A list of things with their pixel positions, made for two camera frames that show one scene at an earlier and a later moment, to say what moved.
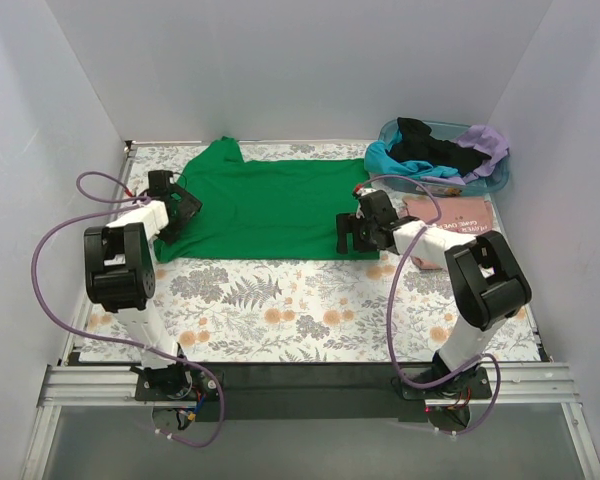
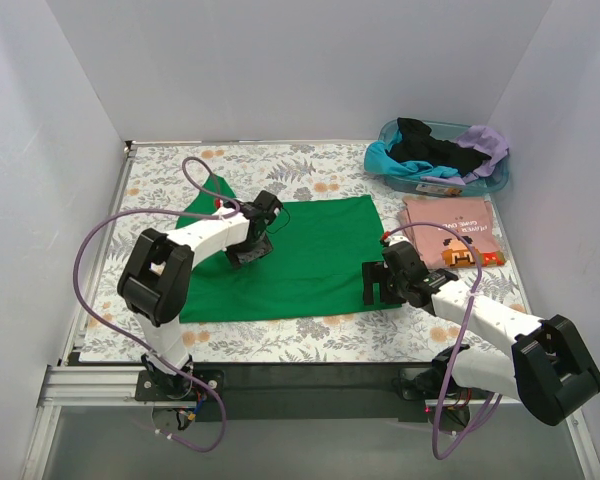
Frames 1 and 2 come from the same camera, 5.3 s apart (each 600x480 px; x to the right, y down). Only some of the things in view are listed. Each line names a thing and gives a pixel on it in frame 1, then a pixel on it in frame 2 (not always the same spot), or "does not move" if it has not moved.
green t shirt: [266, 210] -> [316, 266]
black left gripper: [181, 215] -> [250, 252]
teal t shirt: [379, 158] does not move
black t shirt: [418, 144] does not move
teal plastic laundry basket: [485, 182] does not move
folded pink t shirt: [471, 215] does not move
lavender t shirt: [480, 138] does not move
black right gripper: [343, 233] -> [376, 283]
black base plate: [240, 393] does not move
